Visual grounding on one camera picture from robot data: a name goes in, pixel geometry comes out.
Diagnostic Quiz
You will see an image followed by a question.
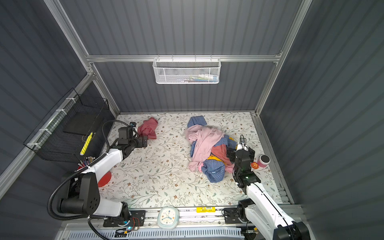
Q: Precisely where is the dark pink red cloth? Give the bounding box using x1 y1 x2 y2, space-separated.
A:
138 118 158 140

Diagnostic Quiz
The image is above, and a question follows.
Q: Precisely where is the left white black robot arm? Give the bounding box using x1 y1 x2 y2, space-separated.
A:
55 122 148 226

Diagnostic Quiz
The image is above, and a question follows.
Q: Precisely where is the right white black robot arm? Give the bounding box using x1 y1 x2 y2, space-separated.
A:
222 145 311 240

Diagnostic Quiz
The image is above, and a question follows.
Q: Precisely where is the salmon red cloth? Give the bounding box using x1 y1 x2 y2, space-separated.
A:
211 145 234 173

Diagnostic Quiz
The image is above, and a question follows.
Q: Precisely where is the blue checkered cloth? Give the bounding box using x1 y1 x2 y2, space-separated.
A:
187 116 237 183

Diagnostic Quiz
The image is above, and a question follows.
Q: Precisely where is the yellow cloth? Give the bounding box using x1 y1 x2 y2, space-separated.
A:
207 155 223 162

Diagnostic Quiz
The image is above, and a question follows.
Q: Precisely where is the light pink cloth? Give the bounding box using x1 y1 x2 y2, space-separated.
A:
185 125 225 172

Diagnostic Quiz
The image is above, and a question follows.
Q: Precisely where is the pink white cup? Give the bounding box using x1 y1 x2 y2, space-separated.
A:
257 155 271 168

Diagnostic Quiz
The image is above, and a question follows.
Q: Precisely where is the floral table mat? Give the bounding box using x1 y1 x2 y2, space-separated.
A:
76 112 281 211

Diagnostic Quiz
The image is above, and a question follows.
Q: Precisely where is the yellow marker in black basket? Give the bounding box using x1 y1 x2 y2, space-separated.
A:
80 132 94 156

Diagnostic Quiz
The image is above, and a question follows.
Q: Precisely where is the red round holder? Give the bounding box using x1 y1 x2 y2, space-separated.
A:
98 171 112 188

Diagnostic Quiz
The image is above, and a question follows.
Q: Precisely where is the white round clock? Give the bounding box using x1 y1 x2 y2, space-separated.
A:
157 207 180 230

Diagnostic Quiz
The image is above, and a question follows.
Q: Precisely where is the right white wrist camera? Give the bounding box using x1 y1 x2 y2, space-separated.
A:
236 143 249 151

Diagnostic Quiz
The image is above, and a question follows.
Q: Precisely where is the black wire basket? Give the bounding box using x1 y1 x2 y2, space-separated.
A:
24 92 112 164

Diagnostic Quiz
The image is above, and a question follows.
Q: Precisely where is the yellow label on rail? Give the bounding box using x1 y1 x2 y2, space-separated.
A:
196 207 216 213

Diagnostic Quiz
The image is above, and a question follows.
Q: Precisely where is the white wire mesh basket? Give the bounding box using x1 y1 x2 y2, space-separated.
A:
153 59 222 85

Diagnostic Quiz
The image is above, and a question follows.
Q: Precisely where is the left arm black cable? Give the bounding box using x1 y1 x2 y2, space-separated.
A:
47 119 133 240

